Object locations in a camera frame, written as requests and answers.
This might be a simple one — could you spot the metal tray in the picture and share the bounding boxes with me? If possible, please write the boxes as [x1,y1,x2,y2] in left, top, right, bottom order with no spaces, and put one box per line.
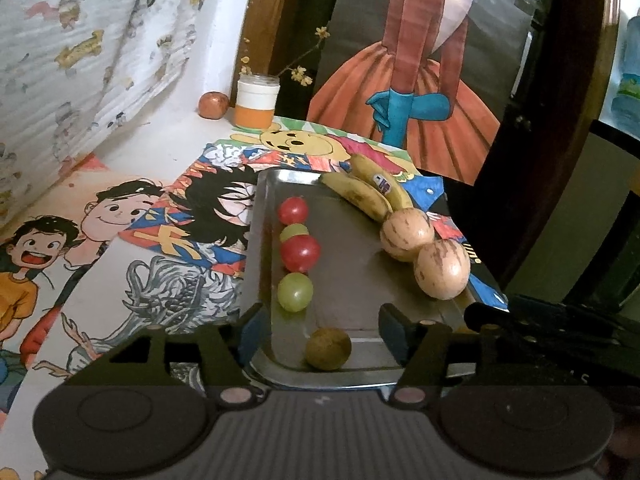
[240,169,482,392]

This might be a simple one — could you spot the silver-haired figure drawing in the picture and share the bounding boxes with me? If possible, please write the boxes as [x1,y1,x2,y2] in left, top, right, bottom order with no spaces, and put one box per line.
[30,255,251,392]

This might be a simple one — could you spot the wall poster orange dress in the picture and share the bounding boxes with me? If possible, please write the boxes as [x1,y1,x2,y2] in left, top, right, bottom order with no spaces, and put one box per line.
[306,0,556,188]

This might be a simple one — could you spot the green grape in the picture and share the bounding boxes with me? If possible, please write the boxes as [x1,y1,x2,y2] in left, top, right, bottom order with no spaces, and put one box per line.
[277,272,315,313]
[280,223,310,244]

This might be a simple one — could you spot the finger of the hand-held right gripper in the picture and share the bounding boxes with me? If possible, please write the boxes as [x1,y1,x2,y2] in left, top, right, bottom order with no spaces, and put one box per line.
[464,295,617,341]

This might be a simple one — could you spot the colourful Pooh poster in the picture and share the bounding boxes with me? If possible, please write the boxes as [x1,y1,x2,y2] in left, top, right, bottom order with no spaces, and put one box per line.
[122,141,262,281]

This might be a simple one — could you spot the brown wooden post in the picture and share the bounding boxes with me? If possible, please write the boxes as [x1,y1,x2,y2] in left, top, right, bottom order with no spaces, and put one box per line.
[240,0,313,106]

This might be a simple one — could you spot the brown longan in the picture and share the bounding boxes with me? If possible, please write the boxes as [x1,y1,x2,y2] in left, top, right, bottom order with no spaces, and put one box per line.
[305,327,353,372]

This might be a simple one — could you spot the striped pepino melon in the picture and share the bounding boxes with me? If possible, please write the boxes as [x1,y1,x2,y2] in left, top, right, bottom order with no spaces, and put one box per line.
[413,240,471,301]
[380,210,436,263]

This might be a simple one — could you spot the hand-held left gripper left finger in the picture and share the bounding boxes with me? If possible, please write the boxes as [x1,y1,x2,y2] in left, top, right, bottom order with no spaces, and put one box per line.
[64,302,269,407]

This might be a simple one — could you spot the yellow banana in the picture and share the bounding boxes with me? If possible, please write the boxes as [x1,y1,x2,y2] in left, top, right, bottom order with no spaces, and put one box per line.
[349,152,415,212]
[319,172,394,222]

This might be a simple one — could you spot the printed cartoon blanket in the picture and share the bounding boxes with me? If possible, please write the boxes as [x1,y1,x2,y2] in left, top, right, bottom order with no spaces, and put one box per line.
[0,0,212,231]

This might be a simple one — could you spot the cartoon boys drawing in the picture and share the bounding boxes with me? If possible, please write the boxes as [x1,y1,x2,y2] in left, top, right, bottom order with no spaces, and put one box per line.
[0,152,173,418]

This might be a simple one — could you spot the brown round fruit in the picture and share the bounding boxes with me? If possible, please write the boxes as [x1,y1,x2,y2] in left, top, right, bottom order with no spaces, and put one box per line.
[198,91,231,121]

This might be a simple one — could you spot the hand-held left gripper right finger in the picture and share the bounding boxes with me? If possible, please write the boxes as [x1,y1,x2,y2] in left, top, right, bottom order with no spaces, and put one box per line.
[377,302,577,407]

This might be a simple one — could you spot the clear water bottle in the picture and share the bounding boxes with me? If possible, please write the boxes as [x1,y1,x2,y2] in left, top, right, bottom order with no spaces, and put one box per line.
[611,15,640,132]

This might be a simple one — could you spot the yellow flower twig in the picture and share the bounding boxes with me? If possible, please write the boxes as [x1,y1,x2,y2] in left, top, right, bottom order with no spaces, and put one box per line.
[240,22,331,87]

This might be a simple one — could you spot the orange and white jar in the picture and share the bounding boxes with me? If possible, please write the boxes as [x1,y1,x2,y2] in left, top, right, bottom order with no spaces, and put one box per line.
[235,74,281,130]

